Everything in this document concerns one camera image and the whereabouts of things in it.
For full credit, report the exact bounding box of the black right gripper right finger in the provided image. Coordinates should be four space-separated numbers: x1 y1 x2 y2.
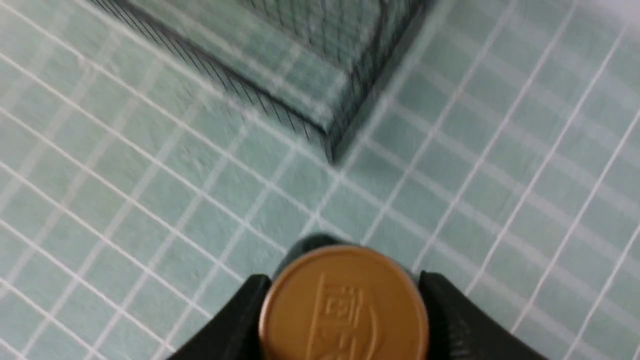
419 271 546 360

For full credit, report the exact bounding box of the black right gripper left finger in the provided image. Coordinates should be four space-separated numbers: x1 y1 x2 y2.
169 274 272 360

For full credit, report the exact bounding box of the yellow label vinegar bottle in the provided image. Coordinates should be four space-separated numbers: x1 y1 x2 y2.
258 233 430 360

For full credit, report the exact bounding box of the green checkered tablecloth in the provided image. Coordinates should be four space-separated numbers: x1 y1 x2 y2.
1 0 639 360

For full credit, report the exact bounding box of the black wire mesh shelf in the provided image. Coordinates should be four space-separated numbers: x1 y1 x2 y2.
92 0 435 163

